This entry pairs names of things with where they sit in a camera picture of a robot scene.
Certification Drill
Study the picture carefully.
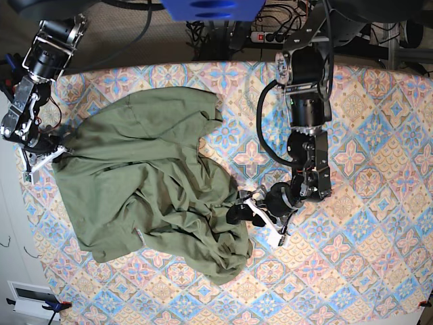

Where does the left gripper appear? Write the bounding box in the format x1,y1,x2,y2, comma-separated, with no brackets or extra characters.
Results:
226,182,303,228

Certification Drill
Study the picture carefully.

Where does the lower left table clamp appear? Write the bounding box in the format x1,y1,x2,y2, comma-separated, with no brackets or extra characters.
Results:
6,298,72,313

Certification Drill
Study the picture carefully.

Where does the patterned tile tablecloth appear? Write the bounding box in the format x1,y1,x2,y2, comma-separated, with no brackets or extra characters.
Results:
18,62,432,324

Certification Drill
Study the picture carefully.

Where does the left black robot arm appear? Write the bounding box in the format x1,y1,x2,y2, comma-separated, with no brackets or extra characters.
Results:
226,1,364,227

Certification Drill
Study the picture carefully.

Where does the olive green t-shirt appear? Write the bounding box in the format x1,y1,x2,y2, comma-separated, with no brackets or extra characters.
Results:
52,87,252,285

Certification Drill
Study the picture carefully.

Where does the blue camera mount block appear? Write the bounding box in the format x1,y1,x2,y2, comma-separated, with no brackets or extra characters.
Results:
161,0,265,22

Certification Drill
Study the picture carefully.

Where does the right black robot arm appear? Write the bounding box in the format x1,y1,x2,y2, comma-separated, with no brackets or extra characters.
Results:
1,14,87,154

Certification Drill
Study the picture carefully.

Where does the white power strip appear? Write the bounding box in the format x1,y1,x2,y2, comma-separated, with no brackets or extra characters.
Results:
250,31,285,44

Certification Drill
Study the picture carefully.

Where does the lower right orange clamp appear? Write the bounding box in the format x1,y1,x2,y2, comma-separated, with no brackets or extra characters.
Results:
419,301,432,307

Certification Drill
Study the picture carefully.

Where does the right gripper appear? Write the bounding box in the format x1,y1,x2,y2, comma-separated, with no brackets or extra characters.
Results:
13,127,76,159

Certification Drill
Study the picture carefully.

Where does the white wall outlet box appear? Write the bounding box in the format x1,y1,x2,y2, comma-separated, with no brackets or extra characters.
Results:
7,280,57,320

